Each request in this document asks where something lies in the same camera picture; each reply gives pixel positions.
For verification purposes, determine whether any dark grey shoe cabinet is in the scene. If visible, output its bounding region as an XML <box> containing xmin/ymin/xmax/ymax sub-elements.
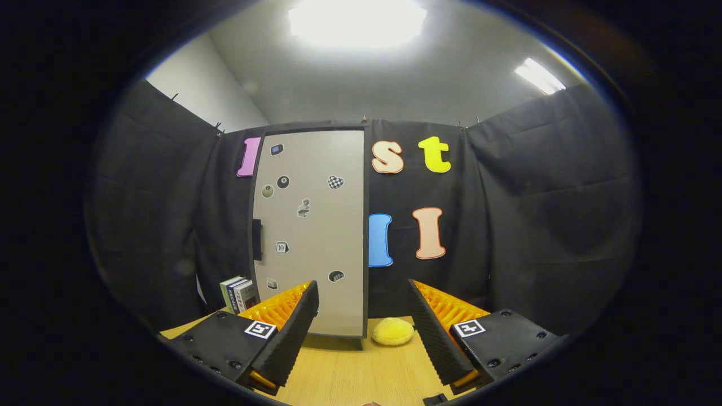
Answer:
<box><xmin>247</xmin><ymin>127</ymin><xmax>371</xmax><ymax>351</ymax></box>

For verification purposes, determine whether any narrow ceiling light panel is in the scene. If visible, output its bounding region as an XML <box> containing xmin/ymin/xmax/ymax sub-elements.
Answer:
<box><xmin>514</xmin><ymin>58</ymin><xmax>566</xmax><ymax>95</ymax></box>

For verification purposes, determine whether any green spine book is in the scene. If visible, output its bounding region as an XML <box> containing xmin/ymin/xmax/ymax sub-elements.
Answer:
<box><xmin>220</xmin><ymin>276</ymin><xmax>240</xmax><ymax>310</ymax></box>

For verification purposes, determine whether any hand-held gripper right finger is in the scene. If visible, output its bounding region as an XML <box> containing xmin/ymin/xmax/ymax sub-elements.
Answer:
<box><xmin>406</xmin><ymin>278</ymin><xmax>561</xmax><ymax>396</ymax></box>

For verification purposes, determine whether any yellow textured toy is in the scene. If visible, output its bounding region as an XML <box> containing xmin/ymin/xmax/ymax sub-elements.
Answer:
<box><xmin>371</xmin><ymin>317</ymin><xmax>414</xmax><ymax>346</ymax></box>

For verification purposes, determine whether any white cover book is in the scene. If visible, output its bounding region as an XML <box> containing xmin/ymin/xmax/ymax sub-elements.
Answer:
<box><xmin>234</xmin><ymin>280</ymin><xmax>260</xmax><ymax>314</ymax></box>

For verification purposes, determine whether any blue spine book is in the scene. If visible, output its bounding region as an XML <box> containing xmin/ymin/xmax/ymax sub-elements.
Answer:
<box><xmin>227</xmin><ymin>278</ymin><xmax>249</xmax><ymax>312</ymax></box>

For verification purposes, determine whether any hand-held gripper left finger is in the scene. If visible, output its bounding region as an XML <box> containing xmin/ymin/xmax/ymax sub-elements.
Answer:
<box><xmin>160</xmin><ymin>280</ymin><xmax>320</xmax><ymax>396</ymax></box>

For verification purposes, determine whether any large ceiling light panel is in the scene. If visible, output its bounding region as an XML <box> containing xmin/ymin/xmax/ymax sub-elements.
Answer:
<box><xmin>288</xmin><ymin>0</ymin><xmax>428</xmax><ymax>50</ymax></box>

